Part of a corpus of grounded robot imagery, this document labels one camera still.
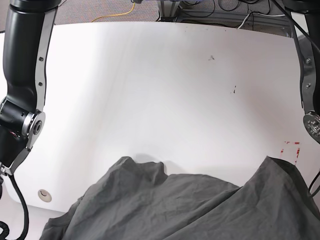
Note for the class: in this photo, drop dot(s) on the dark grey t-shirt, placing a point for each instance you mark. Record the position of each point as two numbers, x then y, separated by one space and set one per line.
138 201

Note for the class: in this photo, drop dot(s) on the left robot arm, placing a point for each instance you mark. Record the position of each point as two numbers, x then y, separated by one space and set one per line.
304 20

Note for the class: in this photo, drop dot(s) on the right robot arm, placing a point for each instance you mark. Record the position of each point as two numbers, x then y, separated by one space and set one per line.
28 31

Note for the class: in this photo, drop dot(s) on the red tape rectangle marking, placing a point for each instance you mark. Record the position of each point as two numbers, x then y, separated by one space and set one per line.
290 151

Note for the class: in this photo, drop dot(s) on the left table cable grommet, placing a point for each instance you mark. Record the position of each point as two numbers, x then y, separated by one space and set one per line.
45 196

